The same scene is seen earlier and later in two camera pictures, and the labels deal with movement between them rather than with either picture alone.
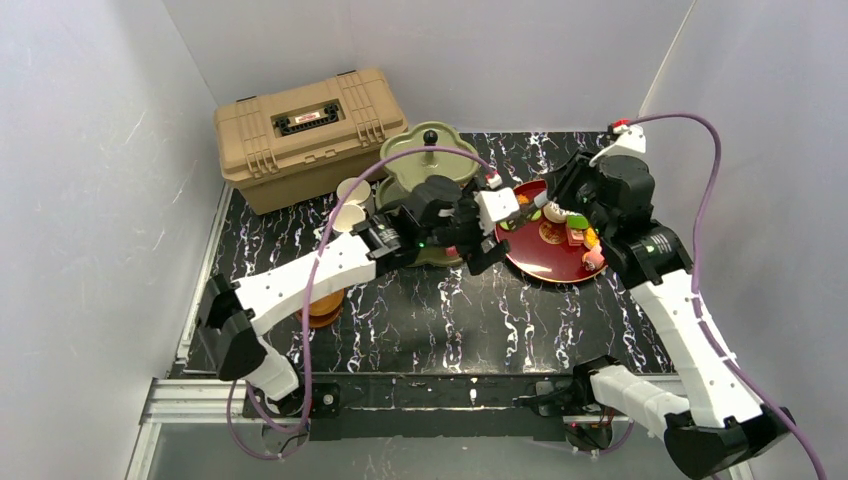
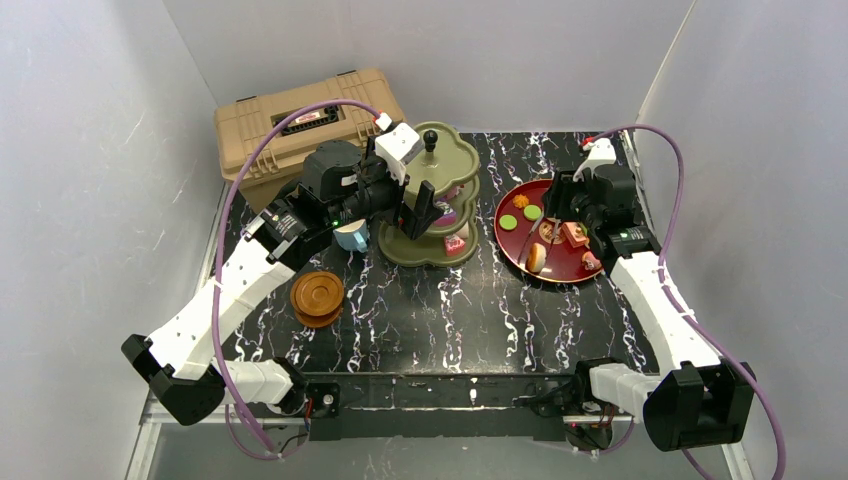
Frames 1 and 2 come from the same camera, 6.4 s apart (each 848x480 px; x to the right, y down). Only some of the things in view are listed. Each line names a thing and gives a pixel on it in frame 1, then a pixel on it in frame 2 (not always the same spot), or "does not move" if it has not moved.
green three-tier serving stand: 405,172 does not move
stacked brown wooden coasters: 323,312 does not move
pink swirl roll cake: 593,258 does not move
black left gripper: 468,229 to 403,201
